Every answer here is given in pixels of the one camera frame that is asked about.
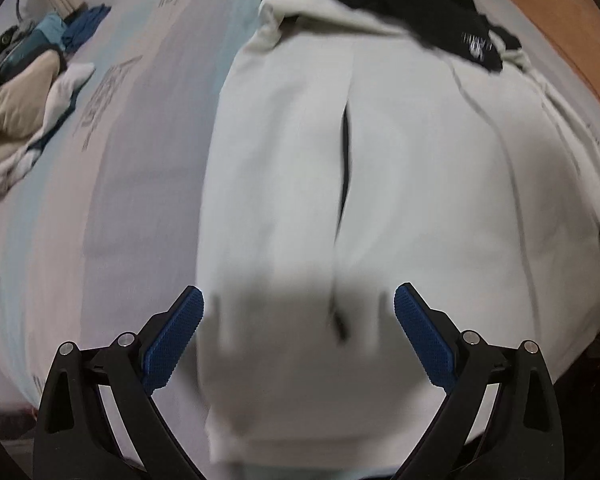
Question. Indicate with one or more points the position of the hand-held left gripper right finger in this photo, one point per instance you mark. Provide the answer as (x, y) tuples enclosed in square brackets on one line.
[(425, 340)]

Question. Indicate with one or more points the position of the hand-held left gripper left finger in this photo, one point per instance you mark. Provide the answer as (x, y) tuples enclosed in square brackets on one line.
[(172, 340)]

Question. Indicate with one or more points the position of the white and black hooded jacket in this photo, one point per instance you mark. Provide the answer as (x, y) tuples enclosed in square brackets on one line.
[(405, 160)]

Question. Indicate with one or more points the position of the beige white navy clothes pile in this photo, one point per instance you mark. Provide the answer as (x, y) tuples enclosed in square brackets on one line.
[(20, 105)]

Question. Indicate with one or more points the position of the blue folded clothes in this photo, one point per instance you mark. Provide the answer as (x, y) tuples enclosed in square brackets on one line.
[(17, 57)]

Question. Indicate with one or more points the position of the bed with striped sheet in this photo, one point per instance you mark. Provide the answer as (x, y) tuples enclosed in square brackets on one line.
[(130, 185)]

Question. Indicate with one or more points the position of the dark blue cloth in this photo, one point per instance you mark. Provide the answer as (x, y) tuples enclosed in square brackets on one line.
[(82, 27)]

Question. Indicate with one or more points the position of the light blue cloth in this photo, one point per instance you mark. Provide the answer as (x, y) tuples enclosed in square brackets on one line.
[(50, 30)]

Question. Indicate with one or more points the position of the wooden headboard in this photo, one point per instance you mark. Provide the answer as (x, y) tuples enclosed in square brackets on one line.
[(580, 35)]

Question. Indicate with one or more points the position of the grey patterned cloth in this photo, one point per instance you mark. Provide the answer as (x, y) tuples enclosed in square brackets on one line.
[(2, 42)]

